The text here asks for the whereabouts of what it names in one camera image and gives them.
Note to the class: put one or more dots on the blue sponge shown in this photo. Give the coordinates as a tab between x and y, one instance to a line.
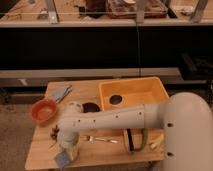
62	159

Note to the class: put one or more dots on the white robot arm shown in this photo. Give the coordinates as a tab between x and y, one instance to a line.
186	118

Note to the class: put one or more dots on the dark purple bowl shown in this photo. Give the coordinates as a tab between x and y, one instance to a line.
90	107

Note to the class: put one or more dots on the black and white brush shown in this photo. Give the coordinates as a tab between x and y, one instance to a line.
128	140

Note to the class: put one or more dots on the green bean pod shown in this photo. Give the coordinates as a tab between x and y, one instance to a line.
144	132

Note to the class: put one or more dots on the orange bowl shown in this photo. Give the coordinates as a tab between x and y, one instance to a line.
43	110

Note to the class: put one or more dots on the blue grey cloth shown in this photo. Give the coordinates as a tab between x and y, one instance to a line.
60	93

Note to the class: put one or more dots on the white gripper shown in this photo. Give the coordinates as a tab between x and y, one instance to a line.
72	149

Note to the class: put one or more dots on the silver fork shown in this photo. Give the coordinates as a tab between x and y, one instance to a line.
92	138

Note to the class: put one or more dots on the yellow plastic bin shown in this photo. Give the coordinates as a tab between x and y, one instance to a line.
128	92

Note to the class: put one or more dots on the bunch of dark grapes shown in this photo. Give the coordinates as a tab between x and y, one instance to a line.
54	133

